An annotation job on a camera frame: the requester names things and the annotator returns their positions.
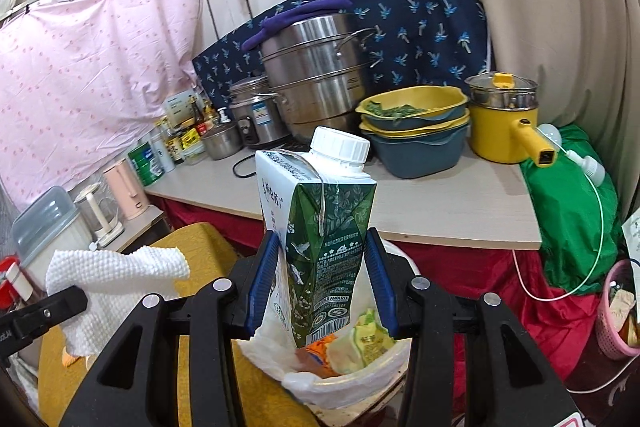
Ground pink electric kettle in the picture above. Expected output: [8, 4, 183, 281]
[102, 158, 151, 222]

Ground green and white milk carton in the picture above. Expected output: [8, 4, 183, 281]
[255, 127, 378, 350]

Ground steel rice cooker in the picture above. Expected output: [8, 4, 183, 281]
[229, 76, 290, 148]

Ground row of condiment bottles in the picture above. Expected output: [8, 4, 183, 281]
[150, 99, 231, 168]

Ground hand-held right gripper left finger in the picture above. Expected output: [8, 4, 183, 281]
[60, 232, 281, 427]

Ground glass kettle with white base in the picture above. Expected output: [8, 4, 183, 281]
[74, 183, 125, 250]

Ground yellow electric pot with lid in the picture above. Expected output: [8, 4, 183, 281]
[465, 72, 558, 168]

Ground chopped green vegetables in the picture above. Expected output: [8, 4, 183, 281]
[365, 101, 431, 120]

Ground stainless steel steamer pot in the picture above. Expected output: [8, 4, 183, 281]
[259, 13, 378, 145]

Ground yellow strainer basin with greens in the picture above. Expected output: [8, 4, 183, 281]
[356, 85, 470, 122]

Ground shallow blue basin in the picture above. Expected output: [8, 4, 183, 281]
[362, 107, 469, 131]

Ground yellow cloth covered table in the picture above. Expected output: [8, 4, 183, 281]
[40, 222, 321, 427]

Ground white container clear lid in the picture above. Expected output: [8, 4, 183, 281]
[10, 186, 93, 288]

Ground black power cable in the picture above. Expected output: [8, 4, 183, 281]
[231, 152, 258, 179]

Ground orange snack packet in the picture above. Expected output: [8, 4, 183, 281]
[299, 337, 342, 379]

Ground red plastic container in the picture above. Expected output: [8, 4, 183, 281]
[0, 257, 33, 310]

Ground beige curtain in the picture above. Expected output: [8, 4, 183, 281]
[432, 0, 640, 228]

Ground green and yellow packet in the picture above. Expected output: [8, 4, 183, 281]
[327, 307, 397, 376]

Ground deep blue basin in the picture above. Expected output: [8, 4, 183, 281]
[361, 127, 471, 180]

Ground white paper box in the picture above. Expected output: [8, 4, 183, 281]
[165, 91, 198, 128]

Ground green tin can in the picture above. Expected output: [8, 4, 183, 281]
[127, 142, 166, 188]

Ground brown low cabinet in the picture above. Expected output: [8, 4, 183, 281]
[115, 202, 167, 254]

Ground white light bulb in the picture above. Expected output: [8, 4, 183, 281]
[537, 123, 564, 148]

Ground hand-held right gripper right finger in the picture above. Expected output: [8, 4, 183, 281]
[364, 229, 581, 427]

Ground white printed paper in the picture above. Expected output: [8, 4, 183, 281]
[621, 207, 640, 254]

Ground white cable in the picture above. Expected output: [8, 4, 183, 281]
[511, 146, 607, 303]

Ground white lined trash bin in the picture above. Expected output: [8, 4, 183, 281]
[235, 239, 421, 413]

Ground red cloth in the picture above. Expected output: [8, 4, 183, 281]
[145, 197, 616, 383]

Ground white plastic lamp socket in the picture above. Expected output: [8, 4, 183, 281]
[570, 152, 608, 188]

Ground navy palm print cloth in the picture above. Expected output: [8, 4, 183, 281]
[192, 0, 488, 108]

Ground small steel bowl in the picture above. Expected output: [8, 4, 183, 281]
[200, 123, 244, 160]

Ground pink dotted curtain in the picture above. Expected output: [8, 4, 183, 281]
[0, 0, 206, 208]

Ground white paper towel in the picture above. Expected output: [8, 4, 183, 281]
[46, 246, 191, 355]

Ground green plastic bag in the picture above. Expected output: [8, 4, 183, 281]
[520, 124, 623, 295]

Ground pink plastic basket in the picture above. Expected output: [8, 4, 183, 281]
[595, 259, 640, 360]

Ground purple cloth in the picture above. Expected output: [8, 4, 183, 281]
[241, 0, 352, 52]

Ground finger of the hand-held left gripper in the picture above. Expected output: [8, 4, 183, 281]
[0, 286, 89, 358]

